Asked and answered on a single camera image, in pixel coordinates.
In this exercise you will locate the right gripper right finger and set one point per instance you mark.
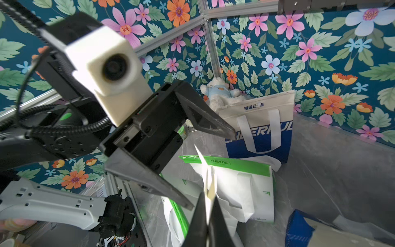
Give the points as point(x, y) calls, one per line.
point(218, 233)

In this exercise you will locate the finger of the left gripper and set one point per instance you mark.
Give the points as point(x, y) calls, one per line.
point(127, 167)
point(203, 118)

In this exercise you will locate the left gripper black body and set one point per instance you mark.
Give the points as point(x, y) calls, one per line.
point(150, 134)

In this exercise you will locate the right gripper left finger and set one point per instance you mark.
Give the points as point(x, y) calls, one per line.
point(198, 230)

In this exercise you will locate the bag white receipt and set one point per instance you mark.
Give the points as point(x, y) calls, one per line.
point(210, 185)

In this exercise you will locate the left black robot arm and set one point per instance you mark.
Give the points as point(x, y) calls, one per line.
point(87, 91)

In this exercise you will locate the front green white bag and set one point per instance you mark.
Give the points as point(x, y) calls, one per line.
point(178, 218)

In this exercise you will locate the green white bag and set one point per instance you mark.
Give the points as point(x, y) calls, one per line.
point(178, 218)
point(245, 189)

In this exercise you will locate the white blue plush bear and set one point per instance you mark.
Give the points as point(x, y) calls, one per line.
point(219, 94)

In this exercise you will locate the middle green white bag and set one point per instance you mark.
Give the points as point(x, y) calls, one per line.
point(245, 189)

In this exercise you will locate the rear blue white bag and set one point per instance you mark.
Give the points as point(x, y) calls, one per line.
point(263, 128)

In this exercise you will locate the blue white bag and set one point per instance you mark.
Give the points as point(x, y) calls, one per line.
point(263, 128)
point(304, 230)

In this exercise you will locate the right blue white bag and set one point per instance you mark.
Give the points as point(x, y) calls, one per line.
point(304, 230)

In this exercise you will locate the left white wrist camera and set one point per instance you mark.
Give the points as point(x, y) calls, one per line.
point(105, 63)

